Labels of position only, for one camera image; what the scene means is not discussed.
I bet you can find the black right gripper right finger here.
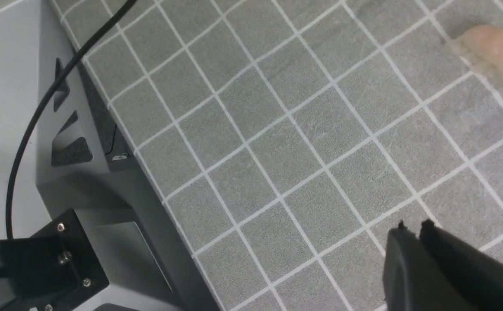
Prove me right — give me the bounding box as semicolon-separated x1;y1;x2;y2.
419;220;503;311

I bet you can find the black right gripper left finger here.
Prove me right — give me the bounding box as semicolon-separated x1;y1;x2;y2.
383;221;477;311

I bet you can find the pink dumpling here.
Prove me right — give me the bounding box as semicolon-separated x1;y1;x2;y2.
446;24;503;88

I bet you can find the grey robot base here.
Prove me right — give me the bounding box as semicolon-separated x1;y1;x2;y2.
0;0;220;311

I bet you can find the grey checkered tablecloth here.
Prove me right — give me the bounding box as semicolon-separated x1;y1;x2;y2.
49;0;503;311

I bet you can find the black metal bracket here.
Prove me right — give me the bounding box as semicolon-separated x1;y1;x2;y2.
0;209;110;311

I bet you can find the black cable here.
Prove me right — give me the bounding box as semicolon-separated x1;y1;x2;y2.
5;0;137;241

